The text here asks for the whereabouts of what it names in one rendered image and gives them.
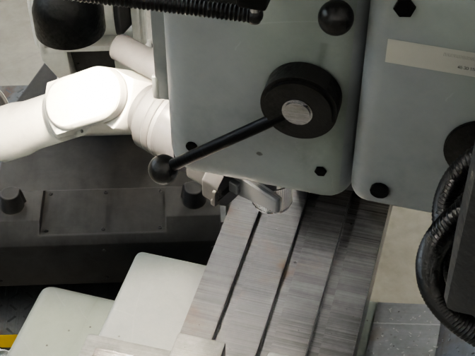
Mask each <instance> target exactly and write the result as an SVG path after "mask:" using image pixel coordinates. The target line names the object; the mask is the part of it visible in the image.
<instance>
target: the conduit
mask: <svg viewBox="0 0 475 356"><path fill-rule="evenodd" d="M473 148H474V147H473V146H471V148H469V149H467V150H466V151H465V152H463V153H462V154H461V155H459V157H458V158H456V160H455V161H453V162H452V164H451V165H450V166H449V167H448V168H447V171H445V173H444V175H443V176H442V179H440V182H439V184H438V187H437V189H436V192H435V196H434V199H433V200H434V201H433V206H432V208H433V209H432V219H431V220H432V225H431V226H430V227H429V228H428V230H427V231H426V233H425V234H424V236H423V238H422V241H421V242H420V245H419V248H418V252H417V256H416V266H415V267H416V280H417V284H418V289H419V291H420V294H421V297H422V298H423V301H424V302H425V304H426V305H427V307H428V308H429V310H430V311H431V312H432V314H434V315H435V317H436V318H437V319H438V321H440V323H442V324H443V325H444V326H445V327H446V328H447V329H448V330H450V331H451V332H452V333H454V334H455V335H456V336H457V337H459V338H461V339H462V340H463V341H465V342H467V343H468V344H470V345H472V346H473V347H475V317H473V316H472V315H469V314H463V313H459V312H456V311H452V310H451V309H448V308H447V305H446V303H445V298H444V294H445V286H446V284H445V283H446V282H447V274H448V271H449V266H450V258H451V254H452V246H453V242H454V238H455V230H456V226H457V220H458V216H459V210H460V207H461V203H462V197H463V193H464V188H465V184H466V180H467V175H468V171H469V165H470V162H471V156H472V152H473Z"/></svg>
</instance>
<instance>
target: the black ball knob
mask: <svg viewBox="0 0 475 356"><path fill-rule="evenodd" d="M353 22H354V13H353V9H352V8H351V7H350V5H349V4H348V3H346V2H345V1H342V0H330V1H328V2H326V3H325V4H324V5H323V6H322V7H321V9H320V10H319V13H318V23H319V26H320V27H321V29H322V30H323V31H324V32H325V33H326V34H328V35H331V36H340V35H343V34H345V33H347V32H348V31H349V30H350V29H351V27H352V25H353Z"/></svg>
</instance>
